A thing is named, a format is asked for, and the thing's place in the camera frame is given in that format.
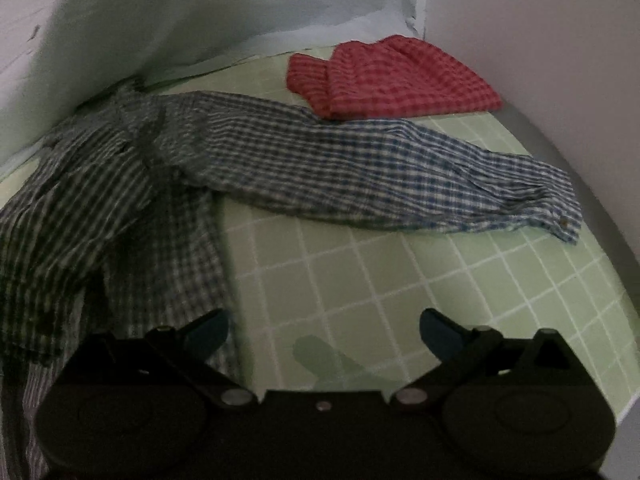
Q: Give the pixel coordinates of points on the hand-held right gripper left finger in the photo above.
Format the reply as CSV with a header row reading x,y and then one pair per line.
x,y
207,334

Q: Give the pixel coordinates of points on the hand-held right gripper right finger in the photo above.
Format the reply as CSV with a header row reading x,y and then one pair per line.
x,y
440,336

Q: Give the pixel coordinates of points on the blue checked shirt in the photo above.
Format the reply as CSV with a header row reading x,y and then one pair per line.
x,y
350,170

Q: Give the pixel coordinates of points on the green grid mat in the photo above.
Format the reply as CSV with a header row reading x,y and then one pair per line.
x,y
375,280

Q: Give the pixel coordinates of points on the red checked folded cloth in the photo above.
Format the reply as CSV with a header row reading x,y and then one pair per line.
x,y
400,80

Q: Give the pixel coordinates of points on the light blue printed sheet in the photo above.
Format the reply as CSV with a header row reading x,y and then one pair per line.
x,y
200,10

